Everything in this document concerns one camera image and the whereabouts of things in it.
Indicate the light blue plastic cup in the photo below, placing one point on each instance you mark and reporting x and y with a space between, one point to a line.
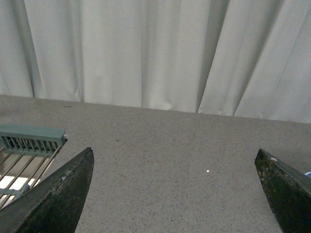
308 173

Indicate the white pleated curtain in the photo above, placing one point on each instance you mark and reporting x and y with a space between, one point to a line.
241 58

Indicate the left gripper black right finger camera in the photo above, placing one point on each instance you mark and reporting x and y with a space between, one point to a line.
288 192

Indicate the green dish drying rack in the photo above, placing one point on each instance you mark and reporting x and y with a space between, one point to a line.
26 152

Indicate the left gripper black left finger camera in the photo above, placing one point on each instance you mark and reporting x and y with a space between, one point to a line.
55 204

